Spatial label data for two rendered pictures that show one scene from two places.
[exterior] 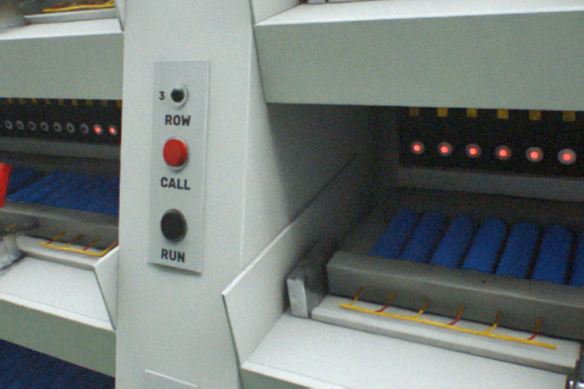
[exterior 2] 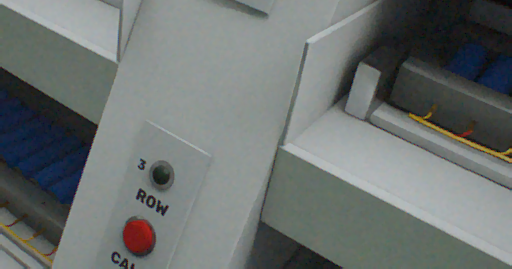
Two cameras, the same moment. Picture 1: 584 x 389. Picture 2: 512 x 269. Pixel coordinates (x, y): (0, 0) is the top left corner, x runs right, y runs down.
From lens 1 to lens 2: 0.16 m
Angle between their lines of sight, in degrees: 8
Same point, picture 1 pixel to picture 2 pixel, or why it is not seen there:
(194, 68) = (190, 156)
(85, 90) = (54, 91)
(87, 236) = (14, 206)
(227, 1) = (257, 100)
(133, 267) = not seen: outside the picture
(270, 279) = not seen: outside the picture
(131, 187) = (76, 239)
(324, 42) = (358, 209)
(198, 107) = (181, 202)
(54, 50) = (32, 35)
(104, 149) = not seen: hidden behind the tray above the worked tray
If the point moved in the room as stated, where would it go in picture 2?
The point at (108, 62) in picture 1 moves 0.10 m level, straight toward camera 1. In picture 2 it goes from (90, 80) to (100, 148)
